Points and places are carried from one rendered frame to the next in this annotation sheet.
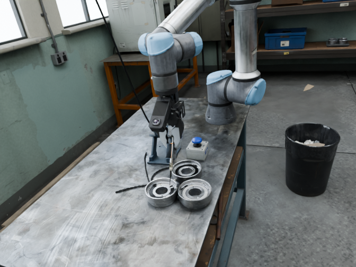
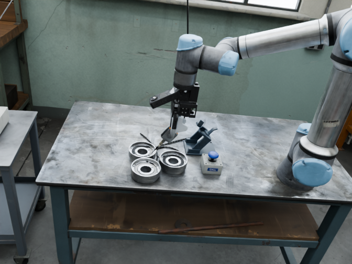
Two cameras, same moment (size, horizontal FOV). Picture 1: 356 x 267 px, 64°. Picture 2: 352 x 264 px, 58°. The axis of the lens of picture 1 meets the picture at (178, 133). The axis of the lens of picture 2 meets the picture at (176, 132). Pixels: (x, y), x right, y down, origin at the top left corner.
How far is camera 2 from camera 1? 0.90 m
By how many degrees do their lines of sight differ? 51
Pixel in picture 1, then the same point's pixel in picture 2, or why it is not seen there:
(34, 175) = not seen: hidden behind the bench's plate
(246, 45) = (321, 110)
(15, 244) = (85, 109)
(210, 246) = (150, 228)
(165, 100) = (174, 90)
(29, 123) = (244, 80)
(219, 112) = (285, 165)
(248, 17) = (334, 78)
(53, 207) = (118, 112)
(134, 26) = not seen: outside the picture
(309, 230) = not seen: outside the picture
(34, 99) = (262, 65)
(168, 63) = (180, 62)
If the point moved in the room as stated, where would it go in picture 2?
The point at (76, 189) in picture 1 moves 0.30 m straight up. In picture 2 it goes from (138, 116) to (142, 54)
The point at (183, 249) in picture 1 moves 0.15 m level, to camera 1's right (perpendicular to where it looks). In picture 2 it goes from (90, 176) to (101, 206)
